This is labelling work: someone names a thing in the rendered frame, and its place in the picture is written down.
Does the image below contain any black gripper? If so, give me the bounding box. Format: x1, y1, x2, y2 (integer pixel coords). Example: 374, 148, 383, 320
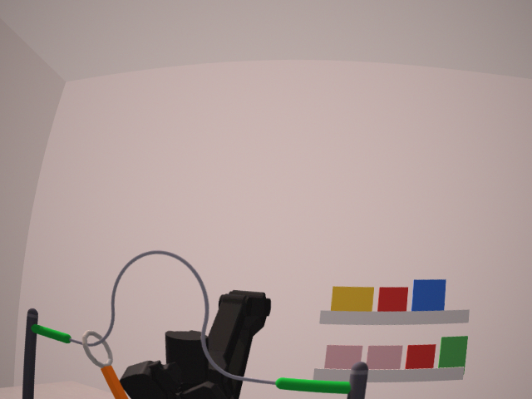
176, 382, 228, 399

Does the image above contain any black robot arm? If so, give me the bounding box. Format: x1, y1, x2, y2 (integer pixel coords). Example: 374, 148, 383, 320
120, 290, 271, 399

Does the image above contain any thin grey wire with green sections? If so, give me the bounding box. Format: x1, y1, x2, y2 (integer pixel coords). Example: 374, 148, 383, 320
22, 250, 368, 399

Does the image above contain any orange handle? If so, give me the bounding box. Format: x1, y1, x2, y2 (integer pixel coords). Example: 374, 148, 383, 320
82, 330, 128, 399

